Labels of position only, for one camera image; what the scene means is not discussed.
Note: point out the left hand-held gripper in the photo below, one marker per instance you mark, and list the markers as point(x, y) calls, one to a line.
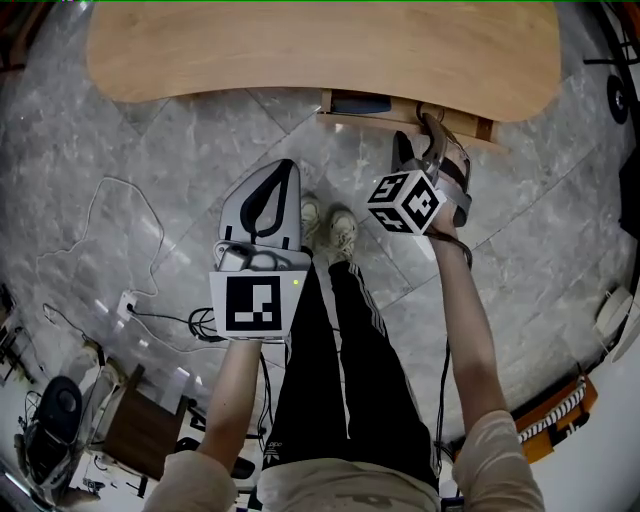
point(252, 305)

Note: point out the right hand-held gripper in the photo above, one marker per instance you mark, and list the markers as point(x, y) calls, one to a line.
point(400, 200)

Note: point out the wooden drawer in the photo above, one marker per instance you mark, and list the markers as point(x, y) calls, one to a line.
point(400, 116)

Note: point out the person's left forearm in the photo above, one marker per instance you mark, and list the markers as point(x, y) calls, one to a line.
point(232, 400)

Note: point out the person's right forearm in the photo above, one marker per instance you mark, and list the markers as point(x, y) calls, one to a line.
point(470, 340)

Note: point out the wooden coffee table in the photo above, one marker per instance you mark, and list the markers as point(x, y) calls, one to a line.
point(320, 45)

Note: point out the person's right hand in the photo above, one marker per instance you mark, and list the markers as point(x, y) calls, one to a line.
point(454, 170)

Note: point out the dark blue flat object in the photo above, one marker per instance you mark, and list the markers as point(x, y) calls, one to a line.
point(360, 104)

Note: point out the cream left sneaker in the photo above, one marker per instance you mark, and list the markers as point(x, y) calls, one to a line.
point(310, 220)

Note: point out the cream sneaker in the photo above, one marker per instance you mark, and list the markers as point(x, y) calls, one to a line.
point(341, 232)
point(310, 220)

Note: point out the cream right sneaker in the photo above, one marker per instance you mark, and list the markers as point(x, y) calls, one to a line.
point(341, 232)

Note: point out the black striped trousers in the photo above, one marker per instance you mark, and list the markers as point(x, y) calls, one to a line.
point(320, 400)

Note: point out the white power socket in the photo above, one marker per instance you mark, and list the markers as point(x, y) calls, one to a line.
point(126, 305)

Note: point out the dark brown wooden cabinet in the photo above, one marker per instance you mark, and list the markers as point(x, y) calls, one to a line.
point(142, 430)

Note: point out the black wheel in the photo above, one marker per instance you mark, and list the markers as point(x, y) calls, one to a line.
point(618, 98)

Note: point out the cream long-sleeved shirt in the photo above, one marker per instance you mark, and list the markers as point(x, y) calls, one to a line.
point(350, 487)

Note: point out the black round device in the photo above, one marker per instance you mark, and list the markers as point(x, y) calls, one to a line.
point(60, 407)

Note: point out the black metal stand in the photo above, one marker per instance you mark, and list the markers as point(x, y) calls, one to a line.
point(620, 45)

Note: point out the white fan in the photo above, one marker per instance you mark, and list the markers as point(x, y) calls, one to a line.
point(617, 315)

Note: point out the orange box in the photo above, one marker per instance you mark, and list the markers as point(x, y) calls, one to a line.
point(555, 425)

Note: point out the wooden chair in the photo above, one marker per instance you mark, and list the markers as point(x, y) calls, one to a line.
point(20, 35)

